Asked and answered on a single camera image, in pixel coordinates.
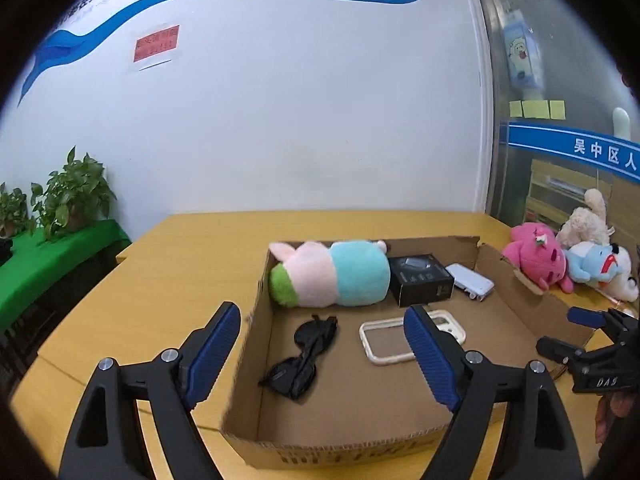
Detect blue and white plush dog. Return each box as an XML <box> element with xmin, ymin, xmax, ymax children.
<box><xmin>564</xmin><ymin>241</ymin><xmax>640</xmax><ymax>304</ymax></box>

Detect yellow wooden desktop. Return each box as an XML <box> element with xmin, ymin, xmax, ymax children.
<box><xmin>10</xmin><ymin>211</ymin><xmax>640</xmax><ymax>480</ymax></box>

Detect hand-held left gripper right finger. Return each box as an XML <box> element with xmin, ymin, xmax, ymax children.
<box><xmin>403</xmin><ymin>304</ymin><xmax>586</xmax><ymax>480</ymax></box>

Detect cream plush toy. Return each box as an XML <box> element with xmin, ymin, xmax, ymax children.
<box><xmin>555</xmin><ymin>188</ymin><xmax>614</xmax><ymax>252</ymax></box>

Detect white door frame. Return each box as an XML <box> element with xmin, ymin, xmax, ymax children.
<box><xmin>469</xmin><ymin>0</ymin><xmax>509</xmax><ymax>217</ymax></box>

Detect black cardboard product box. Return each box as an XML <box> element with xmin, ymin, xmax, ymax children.
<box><xmin>387</xmin><ymin>253</ymin><xmax>455</xmax><ymax>309</ymax></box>

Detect large potted green plant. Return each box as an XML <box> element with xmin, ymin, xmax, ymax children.
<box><xmin>30</xmin><ymin>145</ymin><xmax>117</xmax><ymax>244</ymax></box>

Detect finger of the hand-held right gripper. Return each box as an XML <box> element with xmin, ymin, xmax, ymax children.
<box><xmin>567</xmin><ymin>306</ymin><xmax>619</xmax><ymax>331</ymax></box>
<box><xmin>536</xmin><ymin>337</ymin><xmax>585</xmax><ymax>362</ymax></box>

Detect green table cloth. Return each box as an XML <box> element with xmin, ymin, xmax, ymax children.
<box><xmin>0</xmin><ymin>218</ymin><xmax>132</xmax><ymax>332</ymax></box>

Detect black sunglasses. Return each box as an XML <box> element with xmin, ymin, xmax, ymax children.
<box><xmin>257</xmin><ymin>314</ymin><xmax>340</xmax><ymax>401</ymax></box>

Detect cartoon sheep poster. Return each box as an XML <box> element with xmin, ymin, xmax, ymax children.
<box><xmin>501</xmin><ymin>14</ymin><xmax>547</xmax><ymax>102</ymax></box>

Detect red wall notice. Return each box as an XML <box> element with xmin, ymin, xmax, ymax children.
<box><xmin>132</xmin><ymin>23</ymin><xmax>181</xmax><ymax>73</ymax></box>

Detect white phone case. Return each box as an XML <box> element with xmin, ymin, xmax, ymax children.
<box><xmin>358</xmin><ymin>309</ymin><xmax>468</xmax><ymax>366</ymax></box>

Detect small potted green plant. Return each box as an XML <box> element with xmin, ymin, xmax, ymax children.
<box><xmin>0</xmin><ymin>182</ymin><xmax>36</xmax><ymax>239</ymax></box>

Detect blue band on glass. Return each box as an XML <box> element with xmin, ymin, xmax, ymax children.
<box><xmin>507</xmin><ymin>121</ymin><xmax>640</xmax><ymax>184</ymax></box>

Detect blue wave wall decal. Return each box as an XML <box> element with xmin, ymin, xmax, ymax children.
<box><xmin>17</xmin><ymin>0</ymin><xmax>426</xmax><ymax>109</ymax></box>

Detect person's right hand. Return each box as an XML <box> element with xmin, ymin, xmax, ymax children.
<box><xmin>594</xmin><ymin>385</ymin><xmax>640</xmax><ymax>445</ymax></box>

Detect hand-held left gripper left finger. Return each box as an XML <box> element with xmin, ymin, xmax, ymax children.
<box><xmin>60</xmin><ymin>301</ymin><xmax>242</xmax><ymax>480</ymax></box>

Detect wooden cabinet behind glass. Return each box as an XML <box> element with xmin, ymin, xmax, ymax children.
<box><xmin>529</xmin><ymin>158</ymin><xmax>615</xmax><ymax>227</ymax></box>

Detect pink and teal plush pig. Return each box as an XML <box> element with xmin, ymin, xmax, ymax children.
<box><xmin>268</xmin><ymin>239</ymin><xmax>392</xmax><ymax>309</ymax></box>

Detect white power bank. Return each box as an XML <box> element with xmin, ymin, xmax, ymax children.
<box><xmin>444</xmin><ymin>262</ymin><xmax>496</xmax><ymax>304</ymax></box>

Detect pink plush toy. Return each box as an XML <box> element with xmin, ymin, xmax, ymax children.
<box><xmin>501</xmin><ymin>222</ymin><xmax>575</xmax><ymax>294</ymax></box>

